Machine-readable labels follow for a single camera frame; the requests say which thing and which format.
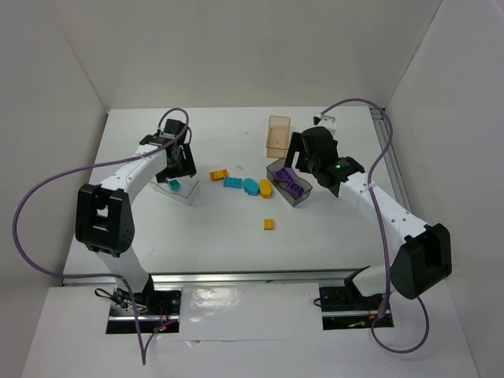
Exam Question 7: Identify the small purple lego brick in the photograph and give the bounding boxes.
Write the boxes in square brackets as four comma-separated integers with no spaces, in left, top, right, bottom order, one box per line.
[287,173,300,185]

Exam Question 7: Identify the teal long lego brick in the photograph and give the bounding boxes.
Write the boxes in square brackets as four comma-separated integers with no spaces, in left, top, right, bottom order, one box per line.
[223,176,243,189]

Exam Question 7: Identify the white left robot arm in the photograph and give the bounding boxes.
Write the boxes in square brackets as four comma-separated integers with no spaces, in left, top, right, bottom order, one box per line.
[76,119,196,304]

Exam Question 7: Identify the teal rounded lego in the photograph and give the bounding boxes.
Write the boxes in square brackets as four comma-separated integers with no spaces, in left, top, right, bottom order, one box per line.
[243,178,260,196]

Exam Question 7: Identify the orange transparent container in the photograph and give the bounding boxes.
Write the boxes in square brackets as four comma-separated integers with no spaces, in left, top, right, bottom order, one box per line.
[266,115,291,159]

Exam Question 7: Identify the yellow long lego brick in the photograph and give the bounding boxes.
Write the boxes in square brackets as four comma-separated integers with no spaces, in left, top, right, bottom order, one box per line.
[209,169,228,182]

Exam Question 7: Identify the yellow rounded lego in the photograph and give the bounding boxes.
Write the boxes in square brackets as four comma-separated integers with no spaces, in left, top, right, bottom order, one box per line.
[259,179,273,199]

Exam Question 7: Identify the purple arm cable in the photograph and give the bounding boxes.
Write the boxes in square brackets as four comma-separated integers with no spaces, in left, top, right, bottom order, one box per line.
[12,108,192,365]
[313,98,430,354]

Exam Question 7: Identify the aluminium front rail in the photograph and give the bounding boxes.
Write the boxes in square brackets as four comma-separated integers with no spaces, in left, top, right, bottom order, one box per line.
[61,269,350,287]

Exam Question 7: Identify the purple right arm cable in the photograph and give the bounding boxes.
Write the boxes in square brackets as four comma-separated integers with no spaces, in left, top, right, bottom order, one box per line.
[313,98,430,354]

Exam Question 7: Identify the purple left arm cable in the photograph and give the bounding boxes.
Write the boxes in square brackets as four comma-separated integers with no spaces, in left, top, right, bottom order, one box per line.
[12,108,192,365]

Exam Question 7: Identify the small yellow lego brick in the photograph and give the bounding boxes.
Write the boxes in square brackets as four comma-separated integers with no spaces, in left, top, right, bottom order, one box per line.
[263,219,275,231]

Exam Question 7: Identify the aluminium side rail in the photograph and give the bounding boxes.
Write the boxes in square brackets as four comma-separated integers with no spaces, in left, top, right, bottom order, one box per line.
[369,108,433,280]

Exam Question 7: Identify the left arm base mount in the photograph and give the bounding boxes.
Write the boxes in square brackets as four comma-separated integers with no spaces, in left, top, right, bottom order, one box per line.
[94,288,182,335]

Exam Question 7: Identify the clear transparent container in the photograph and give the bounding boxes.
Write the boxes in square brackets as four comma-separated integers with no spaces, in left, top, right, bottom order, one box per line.
[150,177,200,206]

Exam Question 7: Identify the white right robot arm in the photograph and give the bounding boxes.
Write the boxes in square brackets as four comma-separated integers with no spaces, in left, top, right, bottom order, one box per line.
[285,126,453,300]

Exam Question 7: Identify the grey transparent container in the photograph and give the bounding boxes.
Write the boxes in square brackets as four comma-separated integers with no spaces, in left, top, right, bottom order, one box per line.
[266,157,313,207]

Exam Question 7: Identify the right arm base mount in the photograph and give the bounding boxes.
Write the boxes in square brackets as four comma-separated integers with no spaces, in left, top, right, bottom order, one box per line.
[313,286,394,331]

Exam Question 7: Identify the purple rounded lego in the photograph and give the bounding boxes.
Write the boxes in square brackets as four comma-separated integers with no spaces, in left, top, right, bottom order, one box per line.
[273,167,295,182]

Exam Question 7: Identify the small teal lego brick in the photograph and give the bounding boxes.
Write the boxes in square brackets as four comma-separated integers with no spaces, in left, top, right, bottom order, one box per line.
[168,180,181,192]

